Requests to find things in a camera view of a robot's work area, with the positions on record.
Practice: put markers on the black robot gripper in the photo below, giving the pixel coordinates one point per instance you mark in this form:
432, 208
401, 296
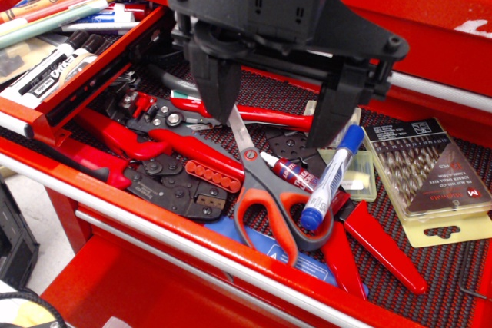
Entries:
320, 40

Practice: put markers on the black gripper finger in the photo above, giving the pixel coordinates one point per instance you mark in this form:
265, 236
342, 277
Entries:
333, 110

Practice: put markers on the blue and white marker pen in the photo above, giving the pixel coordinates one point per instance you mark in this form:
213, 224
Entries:
320, 200

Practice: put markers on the red open small drawer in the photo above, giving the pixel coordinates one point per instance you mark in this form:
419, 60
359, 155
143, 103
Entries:
45, 123

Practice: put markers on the small clear plastic box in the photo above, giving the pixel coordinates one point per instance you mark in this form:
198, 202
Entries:
359, 178

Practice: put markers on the red threadlocker tube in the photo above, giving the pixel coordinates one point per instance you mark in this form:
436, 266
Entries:
291, 172

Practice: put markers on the drill bit set clear case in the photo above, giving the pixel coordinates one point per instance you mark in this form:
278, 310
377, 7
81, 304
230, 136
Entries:
438, 196

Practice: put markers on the white blue marker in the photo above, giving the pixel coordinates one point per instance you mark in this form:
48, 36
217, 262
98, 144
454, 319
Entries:
108, 16

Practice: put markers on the pale green marker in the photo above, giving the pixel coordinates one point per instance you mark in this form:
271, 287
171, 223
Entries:
50, 23

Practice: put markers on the black white expo marker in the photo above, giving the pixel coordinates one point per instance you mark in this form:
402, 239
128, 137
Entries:
32, 77

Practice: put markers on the red tool chest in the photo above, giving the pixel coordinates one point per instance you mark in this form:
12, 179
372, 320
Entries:
155, 269

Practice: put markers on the orange crayons box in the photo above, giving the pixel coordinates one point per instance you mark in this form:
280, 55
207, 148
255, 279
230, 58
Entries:
31, 6

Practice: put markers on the black hex key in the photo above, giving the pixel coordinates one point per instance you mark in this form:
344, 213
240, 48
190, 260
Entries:
467, 274

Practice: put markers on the black bin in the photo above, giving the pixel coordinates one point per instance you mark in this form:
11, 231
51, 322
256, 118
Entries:
19, 248

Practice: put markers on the red handled wire stripper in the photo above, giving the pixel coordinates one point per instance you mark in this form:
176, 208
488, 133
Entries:
144, 126

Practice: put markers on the red handled crimping tool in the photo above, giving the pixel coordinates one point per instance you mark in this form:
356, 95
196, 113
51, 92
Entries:
194, 190

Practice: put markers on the orange grey handled scissors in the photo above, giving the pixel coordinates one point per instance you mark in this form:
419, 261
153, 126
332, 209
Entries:
262, 186

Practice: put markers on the red handled black pliers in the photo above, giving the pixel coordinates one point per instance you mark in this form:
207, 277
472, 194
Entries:
349, 218

